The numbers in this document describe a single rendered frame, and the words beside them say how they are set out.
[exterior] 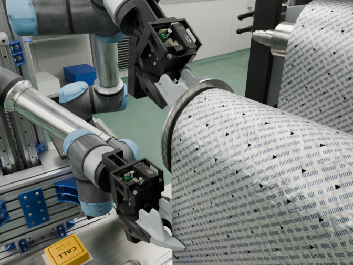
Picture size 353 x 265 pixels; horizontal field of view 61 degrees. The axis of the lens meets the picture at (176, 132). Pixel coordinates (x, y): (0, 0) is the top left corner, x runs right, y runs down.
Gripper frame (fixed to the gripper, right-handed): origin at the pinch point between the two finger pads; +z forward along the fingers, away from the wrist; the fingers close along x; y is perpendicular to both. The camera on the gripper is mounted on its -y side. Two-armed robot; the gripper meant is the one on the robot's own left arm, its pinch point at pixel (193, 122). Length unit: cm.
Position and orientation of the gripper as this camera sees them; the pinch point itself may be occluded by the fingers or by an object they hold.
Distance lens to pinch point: 46.7
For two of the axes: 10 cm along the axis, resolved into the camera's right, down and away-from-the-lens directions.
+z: 5.0, 8.4, -2.2
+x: 7.6, -3.1, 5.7
